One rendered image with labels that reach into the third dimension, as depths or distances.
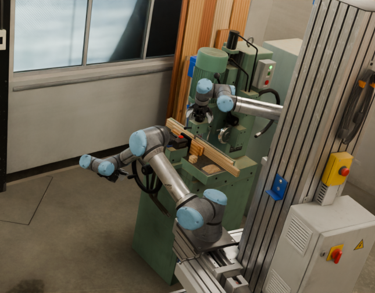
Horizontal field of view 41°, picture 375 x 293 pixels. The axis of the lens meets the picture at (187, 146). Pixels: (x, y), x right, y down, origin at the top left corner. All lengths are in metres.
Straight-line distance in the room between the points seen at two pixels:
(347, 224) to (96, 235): 2.06
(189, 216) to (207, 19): 2.66
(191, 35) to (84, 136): 1.28
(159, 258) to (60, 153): 1.39
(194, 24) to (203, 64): 1.67
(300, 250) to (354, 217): 0.27
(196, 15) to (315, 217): 2.72
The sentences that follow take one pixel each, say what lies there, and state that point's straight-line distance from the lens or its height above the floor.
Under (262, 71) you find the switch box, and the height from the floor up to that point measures 1.43.
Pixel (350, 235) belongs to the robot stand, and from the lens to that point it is 2.09.
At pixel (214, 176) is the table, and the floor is 0.89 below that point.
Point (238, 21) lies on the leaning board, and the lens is 4.86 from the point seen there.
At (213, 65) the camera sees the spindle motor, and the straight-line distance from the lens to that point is 2.77.
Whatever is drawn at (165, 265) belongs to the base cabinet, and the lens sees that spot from 3.31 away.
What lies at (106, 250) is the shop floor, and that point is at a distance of 3.53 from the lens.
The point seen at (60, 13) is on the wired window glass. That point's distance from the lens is 3.84.
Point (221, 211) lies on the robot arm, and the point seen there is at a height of 0.99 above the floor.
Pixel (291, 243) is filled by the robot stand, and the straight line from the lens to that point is 2.10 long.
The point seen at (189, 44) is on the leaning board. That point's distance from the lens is 4.44.
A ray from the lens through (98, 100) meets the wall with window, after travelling 4.22.
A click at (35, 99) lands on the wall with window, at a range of 3.88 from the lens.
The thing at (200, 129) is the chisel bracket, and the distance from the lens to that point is 2.98.
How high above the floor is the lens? 2.27
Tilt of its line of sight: 27 degrees down
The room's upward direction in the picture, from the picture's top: 12 degrees clockwise
